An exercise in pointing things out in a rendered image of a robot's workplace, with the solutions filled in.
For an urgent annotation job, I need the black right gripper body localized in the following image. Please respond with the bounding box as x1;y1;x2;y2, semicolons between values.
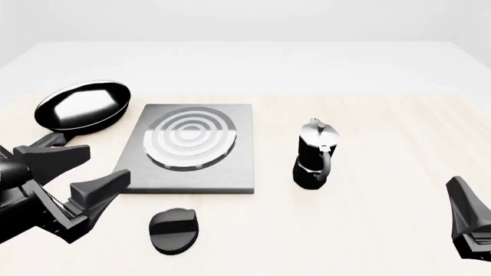
452;222;491;263

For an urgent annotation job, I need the flat grey stove plate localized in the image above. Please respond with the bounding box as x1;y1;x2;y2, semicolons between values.
114;103;255;196

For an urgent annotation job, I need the black frying pan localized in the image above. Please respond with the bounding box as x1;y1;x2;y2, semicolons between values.
23;80;132;150

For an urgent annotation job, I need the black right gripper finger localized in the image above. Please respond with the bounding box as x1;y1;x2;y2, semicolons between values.
445;176;491;242

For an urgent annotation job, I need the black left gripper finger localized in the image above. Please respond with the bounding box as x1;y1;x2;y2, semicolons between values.
63;168;132;228
12;144;92;187

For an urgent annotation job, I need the round black stove knob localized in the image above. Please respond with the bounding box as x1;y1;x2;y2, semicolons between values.
148;208;199;256

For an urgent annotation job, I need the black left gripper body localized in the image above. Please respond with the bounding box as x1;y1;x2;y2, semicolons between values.
21;179;90;245

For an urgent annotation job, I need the black moka pot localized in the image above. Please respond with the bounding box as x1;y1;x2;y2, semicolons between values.
292;117;341;191

